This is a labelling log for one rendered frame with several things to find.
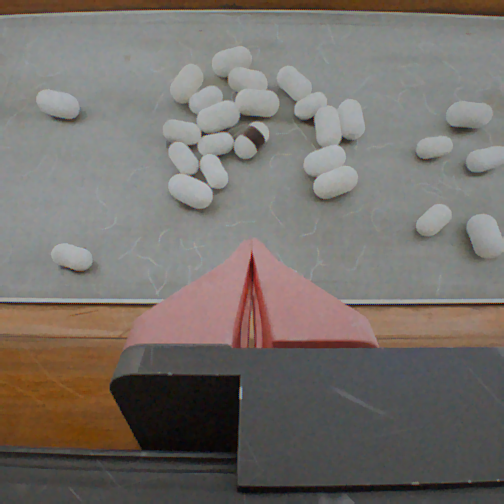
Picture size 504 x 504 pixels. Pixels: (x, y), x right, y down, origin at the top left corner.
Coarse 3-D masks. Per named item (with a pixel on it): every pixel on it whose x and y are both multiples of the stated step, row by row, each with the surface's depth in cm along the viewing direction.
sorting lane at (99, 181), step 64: (0, 64) 29; (64, 64) 29; (128, 64) 29; (256, 64) 29; (320, 64) 29; (384, 64) 29; (448, 64) 29; (0, 128) 27; (64, 128) 27; (128, 128) 27; (384, 128) 27; (448, 128) 27; (0, 192) 26; (64, 192) 26; (128, 192) 26; (256, 192) 26; (384, 192) 26; (448, 192) 26; (0, 256) 24; (128, 256) 24; (192, 256) 24; (320, 256) 24; (384, 256) 24; (448, 256) 24
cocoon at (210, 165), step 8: (200, 160) 25; (208, 160) 24; (216, 160) 25; (200, 168) 25; (208, 168) 24; (216, 168) 24; (208, 176) 24; (216, 176) 24; (224, 176) 24; (216, 184) 24; (224, 184) 25
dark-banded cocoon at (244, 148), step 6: (258, 126) 25; (264, 126) 25; (264, 132) 25; (240, 138) 25; (246, 138) 25; (234, 144) 25; (240, 144) 25; (246, 144) 25; (252, 144) 25; (240, 150) 25; (246, 150) 25; (252, 150) 25; (240, 156) 25; (246, 156) 25; (252, 156) 26
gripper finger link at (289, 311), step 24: (264, 264) 9; (264, 288) 7; (288, 288) 7; (312, 288) 7; (264, 312) 6; (288, 312) 6; (312, 312) 6; (336, 312) 6; (264, 336) 7; (288, 336) 5; (312, 336) 5; (336, 336) 5; (360, 336) 5
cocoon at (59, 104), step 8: (40, 96) 26; (48, 96) 26; (56, 96) 26; (64, 96) 26; (72, 96) 26; (40, 104) 26; (48, 104) 26; (56, 104) 26; (64, 104) 26; (72, 104) 26; (48, 112) 26; (56, 112) 26; (64, 112) 26; (72, 112) 26
